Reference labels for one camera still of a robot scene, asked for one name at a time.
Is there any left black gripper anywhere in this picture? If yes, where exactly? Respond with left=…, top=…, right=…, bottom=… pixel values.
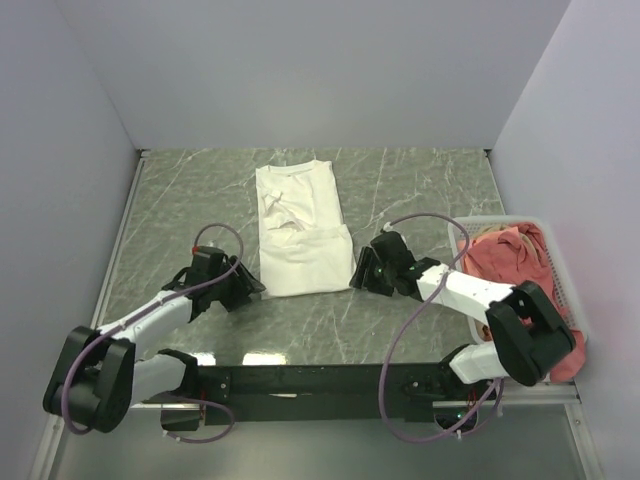
left=209, top=255, right=265, bottom=312

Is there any white Coca-Cola t-shirt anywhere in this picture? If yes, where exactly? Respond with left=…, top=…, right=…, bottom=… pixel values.
left=255, top=160, right=355, bottom=298

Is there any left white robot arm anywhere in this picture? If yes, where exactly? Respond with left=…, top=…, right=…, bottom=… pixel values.
left=43, top=246, right=266, bottom=434

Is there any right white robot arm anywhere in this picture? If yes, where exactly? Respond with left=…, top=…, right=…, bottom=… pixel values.
left=350, top=231, right=577, bottom=399

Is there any white plastic laundry basket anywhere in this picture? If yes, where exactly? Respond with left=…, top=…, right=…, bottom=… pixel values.
left=455, top=214, right=590, bottom=342

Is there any beige garment in basket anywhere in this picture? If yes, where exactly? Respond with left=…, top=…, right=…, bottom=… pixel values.
left=474, top=224, right=520, bottom=241

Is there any pink t-shirt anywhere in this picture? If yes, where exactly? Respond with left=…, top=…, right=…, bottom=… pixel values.
left=461, top=222, right=586, bottom=383

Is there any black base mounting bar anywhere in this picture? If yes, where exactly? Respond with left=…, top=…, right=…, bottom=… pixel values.
left=139, top=363, right=496, bottom=432

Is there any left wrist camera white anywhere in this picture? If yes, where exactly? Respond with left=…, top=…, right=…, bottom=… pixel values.
left=192, top=245, right=222, bottom=256

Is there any aluminium frame rail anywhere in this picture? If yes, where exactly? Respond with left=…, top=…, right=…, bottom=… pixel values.
left=28, top=414, right=66, bottom=480

